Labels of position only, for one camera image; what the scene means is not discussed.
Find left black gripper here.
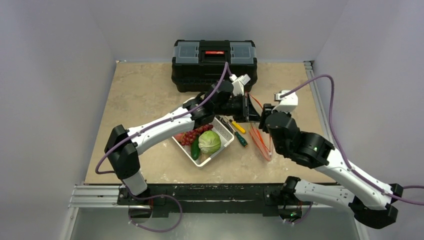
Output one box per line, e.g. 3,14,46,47
214,91,261,123

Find clear zip top bag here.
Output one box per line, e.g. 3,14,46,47
248,93,274,162

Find green cabbage head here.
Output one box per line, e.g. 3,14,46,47
198,130,222,155

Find pink peach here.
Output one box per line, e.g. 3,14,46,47
173,133,185,142

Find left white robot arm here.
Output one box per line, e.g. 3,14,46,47
104,74,250,205

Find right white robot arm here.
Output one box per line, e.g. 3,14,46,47
259,103,404,229

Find white plastic basket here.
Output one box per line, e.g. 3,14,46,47
172,117,235,168

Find red grape bunch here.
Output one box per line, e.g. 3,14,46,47
178,124,214,146

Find dark green cucumber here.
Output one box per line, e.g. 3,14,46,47
190,136,201,161

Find black plastic toolbox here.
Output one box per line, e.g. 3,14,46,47
171,39,258,93

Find yellow handled screwdriver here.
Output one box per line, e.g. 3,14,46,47
224,116,246,134

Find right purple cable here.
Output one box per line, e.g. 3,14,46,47
279,73,424,207

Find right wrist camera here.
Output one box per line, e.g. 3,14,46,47
272,90,299,113

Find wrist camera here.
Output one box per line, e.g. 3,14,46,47
229,74,251,96
272,90,299,113

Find black wire stripper pliers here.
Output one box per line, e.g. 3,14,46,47
215,115,233,133

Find green handled screwdriver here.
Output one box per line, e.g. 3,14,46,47
223,120,248,147

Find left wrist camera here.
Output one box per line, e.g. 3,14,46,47
229,74,251,96

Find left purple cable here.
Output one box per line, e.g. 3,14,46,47
95,61,234,176

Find aluminium table edge rail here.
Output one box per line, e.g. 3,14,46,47
303,61,338,148

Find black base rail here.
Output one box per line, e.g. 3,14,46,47
117,182,332,220

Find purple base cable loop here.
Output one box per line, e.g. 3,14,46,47
122,185,184,233

